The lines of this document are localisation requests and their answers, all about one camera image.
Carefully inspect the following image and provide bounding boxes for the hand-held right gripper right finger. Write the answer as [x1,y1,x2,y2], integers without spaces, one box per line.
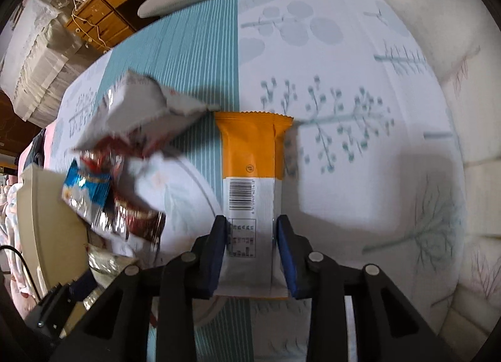
[275,214,463,362]

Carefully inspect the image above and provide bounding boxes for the blue jeans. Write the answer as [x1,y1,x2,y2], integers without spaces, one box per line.
[33,131,52,168]

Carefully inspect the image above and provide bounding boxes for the pink blanket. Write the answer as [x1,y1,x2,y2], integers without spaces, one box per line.
[15,127,60,177]

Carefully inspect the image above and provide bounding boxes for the silver foil packet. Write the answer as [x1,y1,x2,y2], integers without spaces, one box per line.
[86,244,140,281]

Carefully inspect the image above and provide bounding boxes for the red shiny snack packet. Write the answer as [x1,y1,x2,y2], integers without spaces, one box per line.
[80,149,166,246]

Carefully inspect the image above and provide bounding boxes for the orange and white snack packet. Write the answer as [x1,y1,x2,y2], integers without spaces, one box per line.
[213,110,294,301]

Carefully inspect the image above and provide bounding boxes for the black cable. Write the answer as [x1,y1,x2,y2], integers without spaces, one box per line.
[0,244,40,301]

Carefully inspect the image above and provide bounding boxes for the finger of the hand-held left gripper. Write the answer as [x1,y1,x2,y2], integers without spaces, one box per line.
[72,270,99,301]

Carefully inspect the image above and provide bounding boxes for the white lace cover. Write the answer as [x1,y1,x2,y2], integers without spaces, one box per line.
[0,0,85,129]

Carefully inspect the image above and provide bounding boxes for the white cable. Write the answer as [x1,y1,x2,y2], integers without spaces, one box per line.
[71,0,108,50]

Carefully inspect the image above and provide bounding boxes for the white and red snack packet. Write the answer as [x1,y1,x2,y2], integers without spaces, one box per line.
[72,70,220,152]

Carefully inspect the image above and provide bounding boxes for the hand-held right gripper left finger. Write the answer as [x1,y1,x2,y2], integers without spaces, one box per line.
[49,215,229,362]

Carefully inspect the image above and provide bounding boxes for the white fluffy cloth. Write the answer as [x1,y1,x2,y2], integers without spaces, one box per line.
[0,180,38,310]

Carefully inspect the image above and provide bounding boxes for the white plastic box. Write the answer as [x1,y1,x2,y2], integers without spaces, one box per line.
[21,164,93,289]

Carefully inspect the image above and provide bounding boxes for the blue and silver snack packet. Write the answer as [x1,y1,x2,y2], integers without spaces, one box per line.
[60,158,112,230]

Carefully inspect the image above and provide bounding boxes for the white packet with pale print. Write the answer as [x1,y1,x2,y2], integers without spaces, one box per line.
[131,151,225,266]

